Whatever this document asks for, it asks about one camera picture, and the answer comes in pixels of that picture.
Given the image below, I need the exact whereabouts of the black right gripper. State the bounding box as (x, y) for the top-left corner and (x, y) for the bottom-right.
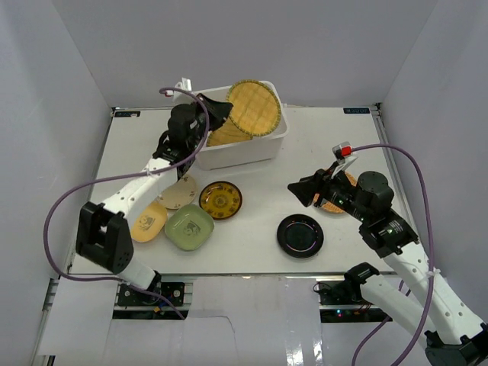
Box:
(287, 161), (371, 223)

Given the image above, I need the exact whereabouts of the scoop-shaped woven bamboo tray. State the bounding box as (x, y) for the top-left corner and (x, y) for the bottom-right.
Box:
(207, 117), (253, 147)

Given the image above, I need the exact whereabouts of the small orange woven plate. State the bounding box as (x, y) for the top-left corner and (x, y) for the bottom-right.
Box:
(313, 172), (357, 214)

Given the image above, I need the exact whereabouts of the large round woven bamboo tray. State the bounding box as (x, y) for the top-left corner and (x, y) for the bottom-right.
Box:
(226, 79), (281, 136)

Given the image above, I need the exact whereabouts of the black round plate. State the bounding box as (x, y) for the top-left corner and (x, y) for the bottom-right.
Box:
(277, 214), (324, 259)

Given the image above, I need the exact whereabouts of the yellow patterned round plate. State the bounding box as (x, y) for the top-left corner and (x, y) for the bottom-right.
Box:
(198, 181), (243, 220)

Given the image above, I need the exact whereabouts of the cream floral round plate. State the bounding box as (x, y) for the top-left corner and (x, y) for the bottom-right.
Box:
(156, 175), (197, 210)

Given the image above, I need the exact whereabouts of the green square panda dish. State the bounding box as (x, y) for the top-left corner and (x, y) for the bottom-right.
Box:
(165, 204), (214, 252)

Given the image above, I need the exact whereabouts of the tan panda oval plate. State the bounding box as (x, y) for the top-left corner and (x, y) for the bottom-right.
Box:
(130, 201), (168, 243)

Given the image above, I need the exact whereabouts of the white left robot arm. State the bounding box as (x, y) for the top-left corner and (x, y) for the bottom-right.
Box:
(75, 94), (233, 304)

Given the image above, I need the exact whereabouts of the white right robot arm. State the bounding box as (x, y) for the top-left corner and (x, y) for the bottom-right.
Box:
(287, 169), (487, 365)

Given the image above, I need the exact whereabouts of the white plastic bin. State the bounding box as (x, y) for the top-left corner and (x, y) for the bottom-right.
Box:
(196, 81), (289, 170)

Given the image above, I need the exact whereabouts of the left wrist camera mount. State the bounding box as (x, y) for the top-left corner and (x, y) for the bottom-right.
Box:
(175, 78), (192, 92)

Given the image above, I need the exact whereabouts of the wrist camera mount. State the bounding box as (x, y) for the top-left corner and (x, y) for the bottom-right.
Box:
(175, 78), (192, 92)
(332, 141), (358, 178)

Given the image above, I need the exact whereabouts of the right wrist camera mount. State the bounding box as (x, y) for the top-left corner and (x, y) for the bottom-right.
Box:
(332, 141), (358, 178)

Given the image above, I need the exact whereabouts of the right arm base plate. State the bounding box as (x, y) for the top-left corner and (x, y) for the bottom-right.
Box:
(313, 281), (391, 324)

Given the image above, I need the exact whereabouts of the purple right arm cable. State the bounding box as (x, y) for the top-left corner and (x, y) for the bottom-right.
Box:
(350, 143), (437, 366)

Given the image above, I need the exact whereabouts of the black motor base bracket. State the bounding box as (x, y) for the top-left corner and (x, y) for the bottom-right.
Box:
(112, 281), (194, 320)

